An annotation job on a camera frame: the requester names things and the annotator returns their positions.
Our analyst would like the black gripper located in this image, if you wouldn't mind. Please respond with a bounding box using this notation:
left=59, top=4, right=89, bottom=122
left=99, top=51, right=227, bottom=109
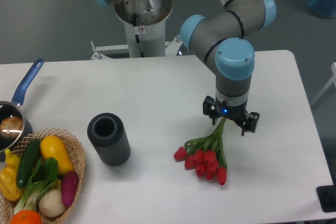
left=203, top=96, right=260, bottom=136

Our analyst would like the red tulip bouquet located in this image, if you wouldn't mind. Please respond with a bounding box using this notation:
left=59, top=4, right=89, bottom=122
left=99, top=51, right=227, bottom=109
left=173, top=118, right=227, bottom=185

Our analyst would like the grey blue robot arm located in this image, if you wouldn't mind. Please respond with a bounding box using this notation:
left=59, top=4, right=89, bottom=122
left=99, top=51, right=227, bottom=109
left=95, top=0, right=277, bottom=132

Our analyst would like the black device at edge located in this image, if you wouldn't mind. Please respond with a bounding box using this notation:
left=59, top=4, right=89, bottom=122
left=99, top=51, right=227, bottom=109
left=316, top=185, right=335, bottom=212

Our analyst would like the dark grey ribbed vase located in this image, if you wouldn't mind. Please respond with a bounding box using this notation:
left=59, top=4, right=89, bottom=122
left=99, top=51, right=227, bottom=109
left=87, top=113, right=131, bottom=166

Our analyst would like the woven wicker basket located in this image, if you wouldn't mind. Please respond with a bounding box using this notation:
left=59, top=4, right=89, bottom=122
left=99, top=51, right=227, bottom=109
left=11, top=128, right=86, bottom=223

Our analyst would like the purple eggplant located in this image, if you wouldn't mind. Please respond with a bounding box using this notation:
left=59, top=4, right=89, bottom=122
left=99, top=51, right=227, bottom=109
left=61, top=170, right=79, bottom=207

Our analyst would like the yellow squash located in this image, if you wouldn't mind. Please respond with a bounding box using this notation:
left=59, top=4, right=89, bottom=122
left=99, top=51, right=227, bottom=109
left=40, top=135, right=74, bottom=175

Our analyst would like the green bok choy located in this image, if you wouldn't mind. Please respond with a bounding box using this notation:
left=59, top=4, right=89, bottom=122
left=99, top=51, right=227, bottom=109
left=14, top=157, right=58, bottom=214

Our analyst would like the white garlic bulb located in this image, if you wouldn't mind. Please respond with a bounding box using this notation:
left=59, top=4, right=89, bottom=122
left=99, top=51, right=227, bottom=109
left=38, top=189, right=66, bottom=218

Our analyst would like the green cucumber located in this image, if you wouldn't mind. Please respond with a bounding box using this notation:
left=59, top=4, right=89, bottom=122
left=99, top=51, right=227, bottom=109
left=16, top=138, right=40, bottom=189

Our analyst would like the brown bread bun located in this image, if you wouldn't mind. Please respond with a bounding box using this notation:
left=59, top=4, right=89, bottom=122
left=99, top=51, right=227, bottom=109
left=1, top=116, right=23, bottom=138

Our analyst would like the orange fruit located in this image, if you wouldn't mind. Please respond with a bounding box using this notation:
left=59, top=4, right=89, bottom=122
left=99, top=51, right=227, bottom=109
left=10, top=210, right=42, bottom=224

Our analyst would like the yellow bell pepper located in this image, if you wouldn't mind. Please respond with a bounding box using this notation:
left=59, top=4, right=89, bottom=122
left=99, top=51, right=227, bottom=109
left=1, top=148, right=24, bottom=201

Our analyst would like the white furniture frame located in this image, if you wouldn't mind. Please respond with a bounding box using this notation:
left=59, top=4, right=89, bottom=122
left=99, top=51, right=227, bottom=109
left=310, top=62, right=335, bottom=111

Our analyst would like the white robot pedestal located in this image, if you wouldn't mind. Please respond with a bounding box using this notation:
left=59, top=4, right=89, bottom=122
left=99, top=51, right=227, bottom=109
left=91, top=0, right=182, bottom=59

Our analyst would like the blue handled saucepan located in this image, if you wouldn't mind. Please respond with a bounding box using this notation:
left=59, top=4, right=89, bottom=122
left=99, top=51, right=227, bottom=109
left=1, top=58, right=44, bottom=162

